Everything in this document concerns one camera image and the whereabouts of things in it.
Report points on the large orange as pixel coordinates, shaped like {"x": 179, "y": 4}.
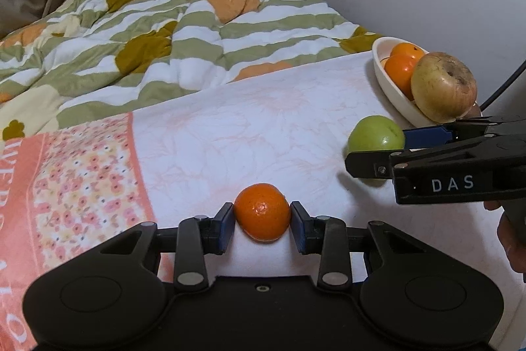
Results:
{"x": 398, "y": 73}

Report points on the pink floral printed sheet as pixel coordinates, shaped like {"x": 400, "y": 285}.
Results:
{"x": 254, "y": 137}

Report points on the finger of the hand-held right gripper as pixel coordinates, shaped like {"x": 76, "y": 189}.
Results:
{"x": 370, "y": 166}
{"x": 427, "y": 136}

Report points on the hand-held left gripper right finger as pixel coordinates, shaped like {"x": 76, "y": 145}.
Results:
{"x": 299, "y": 229}

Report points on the green striped floral quilt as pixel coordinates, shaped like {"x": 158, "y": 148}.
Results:
{"x": 185, "y": 38}

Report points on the person's right hand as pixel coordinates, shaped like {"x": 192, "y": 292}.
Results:
{"x": 511, "y": 246}

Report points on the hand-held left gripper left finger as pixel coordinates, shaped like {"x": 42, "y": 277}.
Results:
{"x": 225, "y": 229}

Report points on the small mandarin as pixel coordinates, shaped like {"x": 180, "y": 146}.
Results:
{"x": 263, "y": 213}

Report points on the white oval dish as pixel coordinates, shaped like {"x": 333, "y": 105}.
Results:
{"x": 390, "y": 92}

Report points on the large yellow-red apple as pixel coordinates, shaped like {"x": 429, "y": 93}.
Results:
{"x": 444, "y": 88}

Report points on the green apple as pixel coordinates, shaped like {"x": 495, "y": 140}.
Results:
{"x": 370, "y": 137}

